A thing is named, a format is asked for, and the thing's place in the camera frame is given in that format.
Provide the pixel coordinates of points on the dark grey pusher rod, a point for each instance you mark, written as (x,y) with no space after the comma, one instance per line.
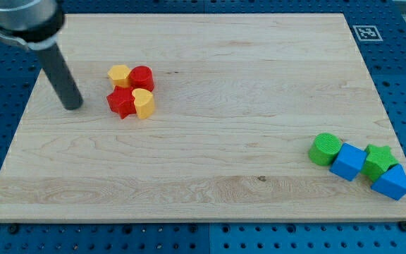
(60,77)

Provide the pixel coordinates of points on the red star block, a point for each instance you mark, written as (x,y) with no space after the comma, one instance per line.
(121,101)

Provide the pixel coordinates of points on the yellow heart block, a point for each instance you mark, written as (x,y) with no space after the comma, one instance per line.
(144,103)

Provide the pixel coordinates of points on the green star block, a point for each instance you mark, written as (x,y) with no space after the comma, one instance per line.
(378,161)

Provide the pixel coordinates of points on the yellow hexagon block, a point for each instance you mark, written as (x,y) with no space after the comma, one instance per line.
(118,76)

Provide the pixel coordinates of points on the red cylinder block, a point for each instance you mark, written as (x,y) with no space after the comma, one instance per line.
(141,77)

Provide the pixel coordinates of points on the light wooden board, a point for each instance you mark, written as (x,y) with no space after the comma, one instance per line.
(239,100)

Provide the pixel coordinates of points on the green cylinder block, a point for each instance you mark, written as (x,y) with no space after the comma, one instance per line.
(324,149)

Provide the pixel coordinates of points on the blue cube block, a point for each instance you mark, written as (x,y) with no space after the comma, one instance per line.
(349,162)

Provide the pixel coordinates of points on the white fiducial marker tag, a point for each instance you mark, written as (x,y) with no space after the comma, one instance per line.
(367,33)

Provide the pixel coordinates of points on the blue triangle block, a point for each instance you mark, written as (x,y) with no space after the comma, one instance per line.
(392,183)

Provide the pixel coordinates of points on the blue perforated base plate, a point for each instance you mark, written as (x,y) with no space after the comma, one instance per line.
(386,60)

